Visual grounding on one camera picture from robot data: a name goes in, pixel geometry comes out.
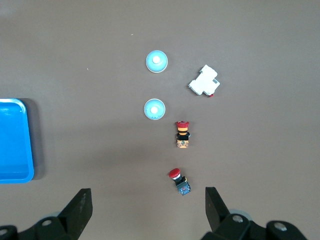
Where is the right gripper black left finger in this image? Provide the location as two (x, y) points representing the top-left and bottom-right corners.
(0, 188), (94, 240)

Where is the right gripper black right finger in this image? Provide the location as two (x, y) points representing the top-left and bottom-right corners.
(199, 186), (309, 240)

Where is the light blue dome bell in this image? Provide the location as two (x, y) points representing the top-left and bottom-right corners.
(145, 49), (169, 74)
(143, 98), (166, 121)

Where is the red pushbutton with grey base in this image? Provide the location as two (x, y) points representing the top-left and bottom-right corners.
(168, 167), (192, 196)

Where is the red pushbutton with orange base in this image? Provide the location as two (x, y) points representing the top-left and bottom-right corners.
(174, 120), (192, 149)

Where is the blue plastic tray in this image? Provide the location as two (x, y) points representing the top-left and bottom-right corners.
(0, 98), (35, 185)

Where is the white circuit breaker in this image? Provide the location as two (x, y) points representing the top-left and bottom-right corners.
(187, 64), (221, 98)

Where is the brown table mat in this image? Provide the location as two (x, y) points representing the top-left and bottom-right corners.
(0, 0), (320, 240)

